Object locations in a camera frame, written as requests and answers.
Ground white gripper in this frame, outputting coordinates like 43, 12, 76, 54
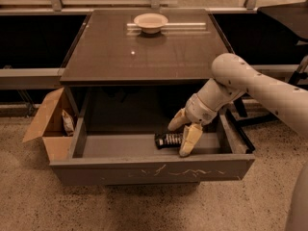
167, 93, 217, 157

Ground black rxbar chocolate wrapper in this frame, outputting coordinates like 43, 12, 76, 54
154, 133, 183, 149

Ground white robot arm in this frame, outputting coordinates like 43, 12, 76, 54
167, 53, 308, 231

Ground grey open top drawer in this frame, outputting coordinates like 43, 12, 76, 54
48, 109, 256, 187

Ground grey cabinet counter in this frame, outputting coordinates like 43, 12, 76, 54
61, 9, 227, 135

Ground white bowl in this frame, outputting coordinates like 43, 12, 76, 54
134, 13, 168, 34

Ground crumpled packet in box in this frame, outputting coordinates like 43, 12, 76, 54
62, 110, 74, 136

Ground brown cardboard box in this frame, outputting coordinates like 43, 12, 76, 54
23, 88, 76, 162

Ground grey railing beam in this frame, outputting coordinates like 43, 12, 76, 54
0, 68, 64, 90

